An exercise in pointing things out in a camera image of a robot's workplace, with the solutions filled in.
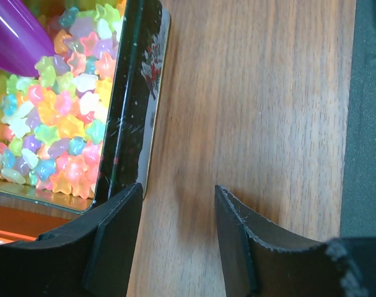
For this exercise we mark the purple plastic scoop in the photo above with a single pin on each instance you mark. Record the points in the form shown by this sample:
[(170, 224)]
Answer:
[(23, 41)]

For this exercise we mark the candy tin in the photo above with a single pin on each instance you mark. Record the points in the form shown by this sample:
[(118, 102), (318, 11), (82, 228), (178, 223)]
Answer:
[(82, 129)]

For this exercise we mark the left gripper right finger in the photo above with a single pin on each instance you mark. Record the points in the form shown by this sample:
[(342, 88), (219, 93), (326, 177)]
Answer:
[(260, 258)]

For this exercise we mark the orange candy box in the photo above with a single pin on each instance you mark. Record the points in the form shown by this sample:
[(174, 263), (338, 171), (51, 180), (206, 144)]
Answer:
[(28, 224)]

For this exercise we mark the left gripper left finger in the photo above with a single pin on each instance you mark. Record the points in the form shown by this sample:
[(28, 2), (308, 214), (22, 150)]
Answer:
[(91, 255)]

